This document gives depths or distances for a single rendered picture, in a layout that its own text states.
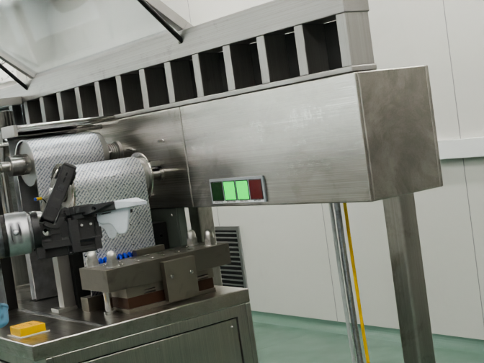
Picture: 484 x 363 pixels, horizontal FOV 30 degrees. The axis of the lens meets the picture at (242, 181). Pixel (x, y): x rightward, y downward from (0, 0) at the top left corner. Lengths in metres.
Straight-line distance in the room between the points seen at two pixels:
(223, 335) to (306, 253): 3.47
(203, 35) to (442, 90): 2.62
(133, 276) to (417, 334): 0.76
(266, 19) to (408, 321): 0.83
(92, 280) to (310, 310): 3.71
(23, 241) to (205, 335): 1.01
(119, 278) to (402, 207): 0.76
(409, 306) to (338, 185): 0.36
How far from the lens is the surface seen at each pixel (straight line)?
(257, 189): 2.39
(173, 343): 2.46
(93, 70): 3.10
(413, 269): 2.28
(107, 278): 2.41
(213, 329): 2.53
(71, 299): 2.68
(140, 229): 2.68
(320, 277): 5.92
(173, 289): 2.49
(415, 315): 2.30
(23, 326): 2.41
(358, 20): 2.13
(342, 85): 2.11
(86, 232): 1.62
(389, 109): 2.14
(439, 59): 4.98
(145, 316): 2.41
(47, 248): 1.62
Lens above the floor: 1.34
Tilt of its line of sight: 3 degrees down
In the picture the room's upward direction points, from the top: 8 degrees counter-clockwise
